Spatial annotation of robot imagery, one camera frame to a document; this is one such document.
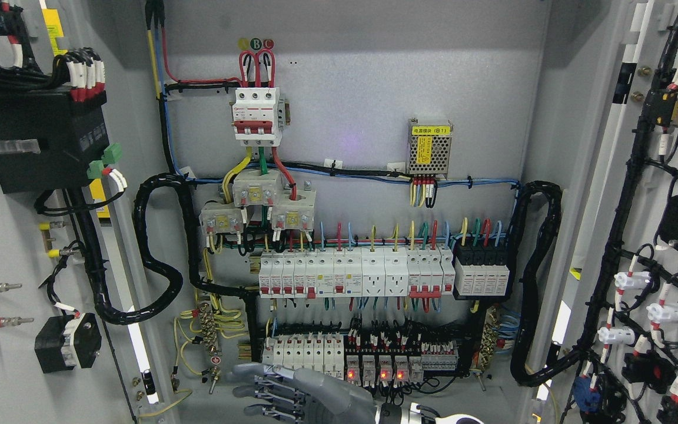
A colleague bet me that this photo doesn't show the white socket breaker row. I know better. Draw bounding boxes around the white socket breaker row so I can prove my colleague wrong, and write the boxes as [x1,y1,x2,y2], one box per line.
[258,245,455,300]

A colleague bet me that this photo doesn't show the grey cabinet door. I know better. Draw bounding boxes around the grey cabinet door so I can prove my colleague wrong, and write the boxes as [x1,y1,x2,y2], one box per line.
[514,1,678,423]
[0,1,178,423]

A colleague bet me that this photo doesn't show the white red main breaker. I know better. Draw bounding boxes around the white red main breaker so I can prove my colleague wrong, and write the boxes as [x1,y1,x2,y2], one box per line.
[232,88,286,148]

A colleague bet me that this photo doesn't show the black meter rear housing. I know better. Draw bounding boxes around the black meter rear housing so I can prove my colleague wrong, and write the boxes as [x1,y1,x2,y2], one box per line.
[0,87,122,194]

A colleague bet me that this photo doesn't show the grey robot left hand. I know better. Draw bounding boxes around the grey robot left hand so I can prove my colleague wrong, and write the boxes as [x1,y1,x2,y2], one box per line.
[227,363,378,423]

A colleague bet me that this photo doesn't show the grey current transformers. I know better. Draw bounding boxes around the grey current transformers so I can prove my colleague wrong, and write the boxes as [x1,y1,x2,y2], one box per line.
[200,169,317,240]

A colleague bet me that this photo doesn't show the black selector switch rear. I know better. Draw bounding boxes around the black selector switch rear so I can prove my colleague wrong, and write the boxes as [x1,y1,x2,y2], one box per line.
[34,312,102,373]

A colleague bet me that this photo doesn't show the relay terminal block row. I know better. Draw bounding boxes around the relay terminal block row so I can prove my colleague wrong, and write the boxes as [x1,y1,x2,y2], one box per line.
[261,326,459,389]

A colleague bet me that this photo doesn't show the black surge protector block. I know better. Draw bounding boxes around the black surge protector block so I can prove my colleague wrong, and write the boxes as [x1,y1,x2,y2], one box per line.
[454,241,511,300]

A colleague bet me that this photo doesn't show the metal mesh power supply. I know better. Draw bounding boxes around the metal mesh power supply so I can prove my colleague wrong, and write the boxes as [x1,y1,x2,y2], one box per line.
[407,118,454,177]

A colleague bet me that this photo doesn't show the black left corrugated cable conduit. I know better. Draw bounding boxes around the black left corrugated cable conduit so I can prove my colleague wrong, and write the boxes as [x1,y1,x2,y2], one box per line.
[68,173,260,327]

